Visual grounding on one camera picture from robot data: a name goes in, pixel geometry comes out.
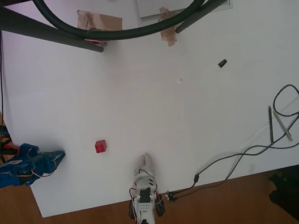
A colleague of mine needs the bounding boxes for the small red cube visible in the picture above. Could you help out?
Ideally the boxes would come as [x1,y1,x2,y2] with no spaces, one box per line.
[93,138,109,155]

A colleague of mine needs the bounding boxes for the red black table clamp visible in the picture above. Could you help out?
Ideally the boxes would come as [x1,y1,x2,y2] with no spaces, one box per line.
[0,141,20,158]

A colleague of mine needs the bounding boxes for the red white small board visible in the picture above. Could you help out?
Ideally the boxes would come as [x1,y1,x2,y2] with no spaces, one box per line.
[84,34,112,50]

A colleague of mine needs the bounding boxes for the black pen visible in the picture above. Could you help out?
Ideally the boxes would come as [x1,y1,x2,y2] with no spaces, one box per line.
[264,105,278,144]

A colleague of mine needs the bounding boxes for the narrow brown tape strip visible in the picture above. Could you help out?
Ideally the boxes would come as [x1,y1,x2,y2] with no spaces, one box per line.
[155,3,189,48]

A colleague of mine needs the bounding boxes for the grey green pen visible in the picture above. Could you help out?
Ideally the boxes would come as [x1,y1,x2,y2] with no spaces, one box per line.
[272,107,294,145]

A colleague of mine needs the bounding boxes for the wide brown tape patch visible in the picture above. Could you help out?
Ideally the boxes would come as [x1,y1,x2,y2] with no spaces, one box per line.
[74,3,125,39]

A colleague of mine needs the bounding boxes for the clear plastic ruler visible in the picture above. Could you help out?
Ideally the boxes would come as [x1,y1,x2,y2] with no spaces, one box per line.
[230,78,299,150]

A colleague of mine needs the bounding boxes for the long black cable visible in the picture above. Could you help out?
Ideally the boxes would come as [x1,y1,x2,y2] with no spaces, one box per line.
[185,112,299,185]

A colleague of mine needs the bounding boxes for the thin black power cable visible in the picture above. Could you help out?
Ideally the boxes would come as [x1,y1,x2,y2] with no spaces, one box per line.
[0,28,19,129]

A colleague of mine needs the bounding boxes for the thick black hose loop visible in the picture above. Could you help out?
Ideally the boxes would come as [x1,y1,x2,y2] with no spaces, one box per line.
[31,0,230,54]

